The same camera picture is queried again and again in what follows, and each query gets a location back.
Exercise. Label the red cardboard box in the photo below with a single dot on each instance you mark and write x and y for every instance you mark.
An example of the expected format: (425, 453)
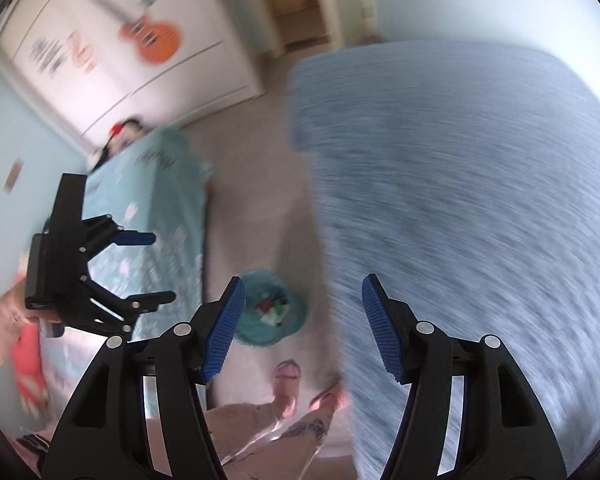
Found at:
(266, 304)

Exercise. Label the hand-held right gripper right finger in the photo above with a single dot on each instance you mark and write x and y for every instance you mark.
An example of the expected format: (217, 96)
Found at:
(380, 325)

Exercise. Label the pink plush toy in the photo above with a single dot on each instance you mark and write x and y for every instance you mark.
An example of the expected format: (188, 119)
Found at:
(27, 365)

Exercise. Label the green box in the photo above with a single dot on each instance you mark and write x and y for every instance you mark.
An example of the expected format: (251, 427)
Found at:
(281, 302)

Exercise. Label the person's legs and slippers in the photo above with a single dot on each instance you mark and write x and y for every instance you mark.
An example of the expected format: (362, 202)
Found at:
(300, 435)

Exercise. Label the white wardrobe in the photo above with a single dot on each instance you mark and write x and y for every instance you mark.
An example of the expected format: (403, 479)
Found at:
(200, 15)

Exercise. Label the black-haired plush doll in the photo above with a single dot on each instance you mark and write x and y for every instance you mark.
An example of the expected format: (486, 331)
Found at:
(125, 132)

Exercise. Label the teal printed blanket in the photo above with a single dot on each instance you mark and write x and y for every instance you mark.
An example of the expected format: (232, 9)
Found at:
(165, 200)

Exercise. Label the lettering wardrobe sticker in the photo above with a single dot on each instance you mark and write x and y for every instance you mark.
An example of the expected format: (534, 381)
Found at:
(62, 55)

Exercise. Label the person's left hand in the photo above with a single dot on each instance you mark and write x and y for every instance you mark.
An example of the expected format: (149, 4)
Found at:
(2, 330)

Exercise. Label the orange guitar sticker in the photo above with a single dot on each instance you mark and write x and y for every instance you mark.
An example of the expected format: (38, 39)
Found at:
(155, 40)

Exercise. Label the blue knitted blanket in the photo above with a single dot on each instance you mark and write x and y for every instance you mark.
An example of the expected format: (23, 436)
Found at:
(455, 185)

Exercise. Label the teal trash bin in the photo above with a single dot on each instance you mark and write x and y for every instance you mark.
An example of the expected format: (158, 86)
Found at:
(290, 331)

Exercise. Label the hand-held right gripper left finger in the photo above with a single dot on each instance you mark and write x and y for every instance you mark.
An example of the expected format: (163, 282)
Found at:
(225, 325)

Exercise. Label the beige open shelf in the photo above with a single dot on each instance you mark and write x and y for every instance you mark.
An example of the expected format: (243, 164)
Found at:
(300, 15)

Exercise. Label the pink slipper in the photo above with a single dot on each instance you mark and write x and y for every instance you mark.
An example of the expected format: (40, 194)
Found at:
(286, 385)
(327, 397)

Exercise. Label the person's left leg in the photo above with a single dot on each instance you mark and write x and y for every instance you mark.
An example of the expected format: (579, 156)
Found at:
(245, 425)

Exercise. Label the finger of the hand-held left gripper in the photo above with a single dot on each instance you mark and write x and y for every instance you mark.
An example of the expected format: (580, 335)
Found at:
(147, 301)
(130, 238)

